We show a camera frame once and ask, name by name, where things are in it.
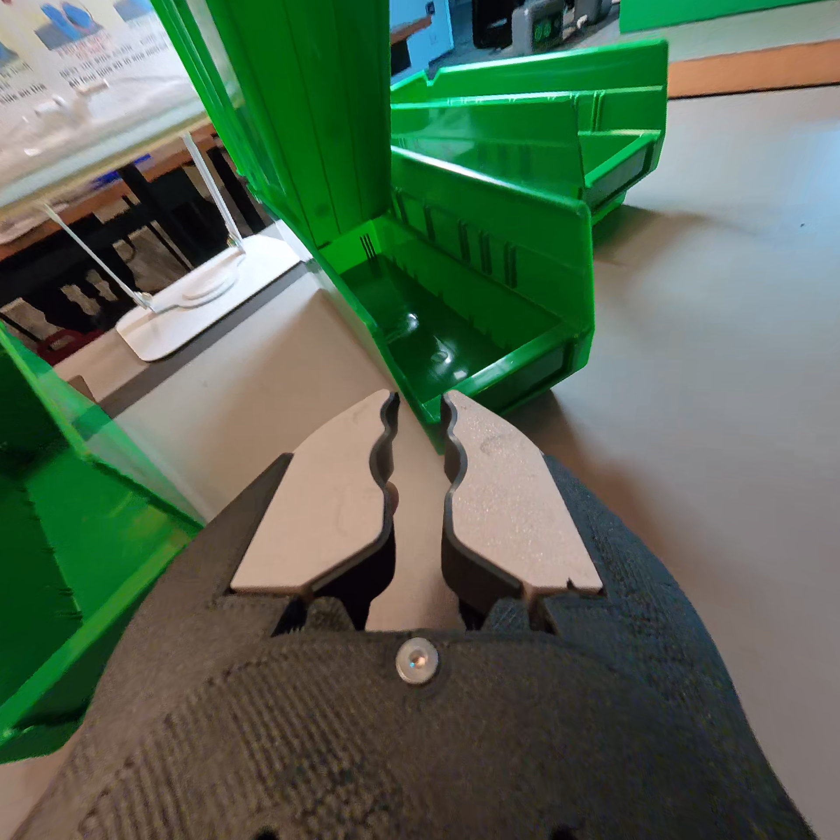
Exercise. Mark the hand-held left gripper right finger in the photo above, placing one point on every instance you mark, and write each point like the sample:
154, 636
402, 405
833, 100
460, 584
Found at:
518, 525

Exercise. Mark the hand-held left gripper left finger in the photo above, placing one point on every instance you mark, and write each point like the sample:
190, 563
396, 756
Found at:
315, 525

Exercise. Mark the grey desk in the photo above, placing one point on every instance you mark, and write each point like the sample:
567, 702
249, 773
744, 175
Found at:
722, 328

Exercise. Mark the wooden document stand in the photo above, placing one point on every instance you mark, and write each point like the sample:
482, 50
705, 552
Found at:
197, 315

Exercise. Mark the grey portable power station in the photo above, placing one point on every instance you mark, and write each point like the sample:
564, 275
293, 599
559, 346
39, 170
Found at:
538, 29

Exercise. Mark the white printed instruction sheet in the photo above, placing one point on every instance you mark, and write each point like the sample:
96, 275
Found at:
98, 65

